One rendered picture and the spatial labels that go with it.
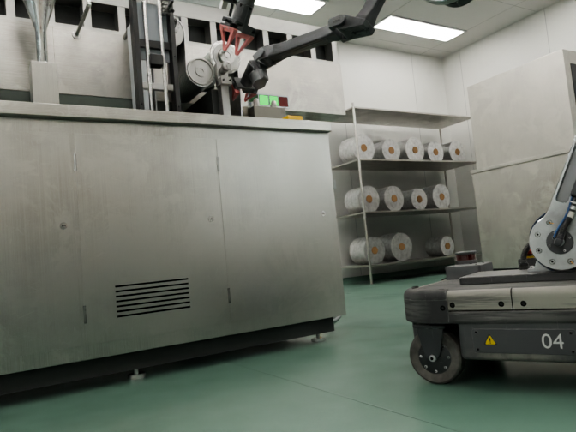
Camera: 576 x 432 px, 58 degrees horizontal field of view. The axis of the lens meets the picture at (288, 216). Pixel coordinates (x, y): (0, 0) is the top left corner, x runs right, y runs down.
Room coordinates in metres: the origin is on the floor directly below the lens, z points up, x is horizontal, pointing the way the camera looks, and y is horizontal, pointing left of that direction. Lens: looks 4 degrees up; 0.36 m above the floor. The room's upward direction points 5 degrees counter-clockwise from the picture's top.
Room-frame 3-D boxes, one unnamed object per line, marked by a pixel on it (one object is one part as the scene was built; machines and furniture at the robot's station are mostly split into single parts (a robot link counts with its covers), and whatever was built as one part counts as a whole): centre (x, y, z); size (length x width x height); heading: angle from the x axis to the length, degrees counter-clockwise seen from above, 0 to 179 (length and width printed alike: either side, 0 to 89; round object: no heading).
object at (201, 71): (2.27, 0.38, 1.17); 0.26 x 0.12 x 0.12; 31
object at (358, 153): (5.91, -1.40, 0.92); 1.83 x 0.53 x 1.85; 121
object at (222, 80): (2.17, 0.22, 1.05); 0.06 x 0.05 x 0.31; 31
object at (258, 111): (2.45, 0.14, 1.00); 0.40 x 0.16 x 0.06; 31
